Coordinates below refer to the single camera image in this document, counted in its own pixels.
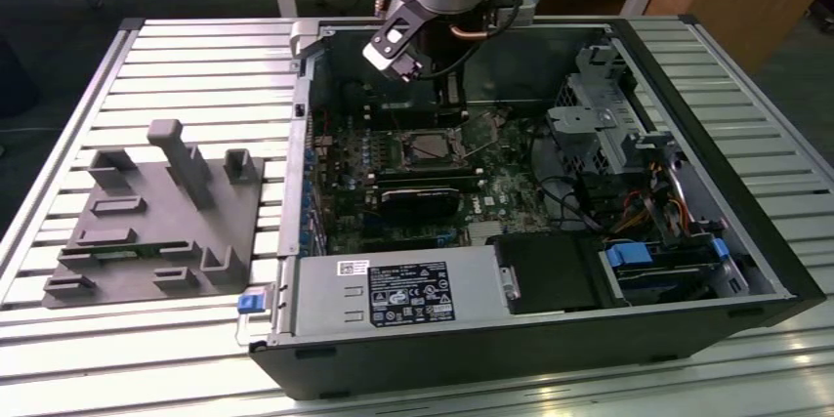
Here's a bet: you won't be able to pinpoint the black graphics card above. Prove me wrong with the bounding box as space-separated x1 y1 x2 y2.
375 186 463 222

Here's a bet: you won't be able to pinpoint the blue disk carrier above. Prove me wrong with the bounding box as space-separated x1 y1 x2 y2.
603 239 653 271

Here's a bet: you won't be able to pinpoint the green RAM stick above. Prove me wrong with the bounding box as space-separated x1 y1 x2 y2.
89 246 161 260

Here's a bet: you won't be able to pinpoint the orange wires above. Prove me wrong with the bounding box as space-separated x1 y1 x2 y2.
622 191 693 237

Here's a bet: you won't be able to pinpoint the silver heat sink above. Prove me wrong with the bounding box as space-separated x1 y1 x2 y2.
470 221 507 243

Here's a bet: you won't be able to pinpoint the black plastic shroud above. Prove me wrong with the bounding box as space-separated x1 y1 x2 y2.
487 233 631 315

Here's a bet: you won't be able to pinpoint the black open PC case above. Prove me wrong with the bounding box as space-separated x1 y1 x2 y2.
247 16 829 401

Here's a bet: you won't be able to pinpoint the gray metal drive cage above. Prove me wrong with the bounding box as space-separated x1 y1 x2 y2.
543 43 693 179

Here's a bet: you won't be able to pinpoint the gray case handle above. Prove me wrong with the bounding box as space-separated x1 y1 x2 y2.
286 21 327 58

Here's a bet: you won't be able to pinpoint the black RAM slots row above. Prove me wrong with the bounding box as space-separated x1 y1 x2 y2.
374 167 483 192
362 100 471 129

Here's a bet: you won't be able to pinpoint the blue case latch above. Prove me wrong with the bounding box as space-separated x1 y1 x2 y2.
238 292 270 314

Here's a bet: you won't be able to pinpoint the gray parts rack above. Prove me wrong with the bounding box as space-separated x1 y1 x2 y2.
39 118 268 311

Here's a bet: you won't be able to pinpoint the silver CPU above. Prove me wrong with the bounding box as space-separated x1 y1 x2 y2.
416 136 452 158

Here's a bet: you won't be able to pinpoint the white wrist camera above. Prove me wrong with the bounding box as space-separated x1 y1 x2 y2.
362 2 426 82

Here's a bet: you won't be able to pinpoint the metal locking lever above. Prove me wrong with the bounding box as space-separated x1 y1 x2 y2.
466 138 504 158

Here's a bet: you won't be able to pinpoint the gray power supply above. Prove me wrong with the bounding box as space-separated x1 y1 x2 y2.
290 244 523 340

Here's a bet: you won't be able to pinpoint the small gray wrist camera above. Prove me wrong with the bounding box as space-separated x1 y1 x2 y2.
495 1 538 27

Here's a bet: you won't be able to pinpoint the CPU socket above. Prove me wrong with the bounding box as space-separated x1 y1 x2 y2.
400 128 470 168

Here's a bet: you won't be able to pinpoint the green motherboard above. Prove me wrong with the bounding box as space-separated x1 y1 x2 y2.
310 108 562 255

